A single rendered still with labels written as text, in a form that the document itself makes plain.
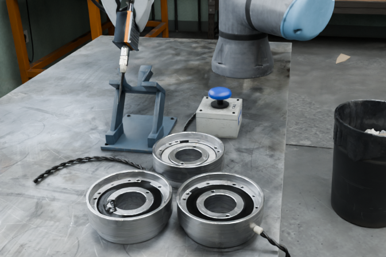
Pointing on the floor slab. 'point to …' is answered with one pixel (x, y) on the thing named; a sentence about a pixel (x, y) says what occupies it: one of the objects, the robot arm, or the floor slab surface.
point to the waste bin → (359, 163)
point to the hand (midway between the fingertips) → (127, 24)
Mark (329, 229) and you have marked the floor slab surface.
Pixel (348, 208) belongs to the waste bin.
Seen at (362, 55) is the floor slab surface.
